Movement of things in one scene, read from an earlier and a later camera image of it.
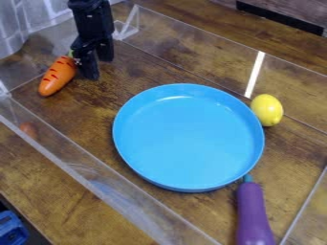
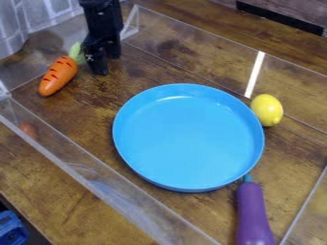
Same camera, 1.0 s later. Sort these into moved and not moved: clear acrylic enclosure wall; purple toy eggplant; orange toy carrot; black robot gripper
Moved: black robot gripper
Not moved: orange toy carrot; purple toy eggplant; clear acrylic enclosure wall
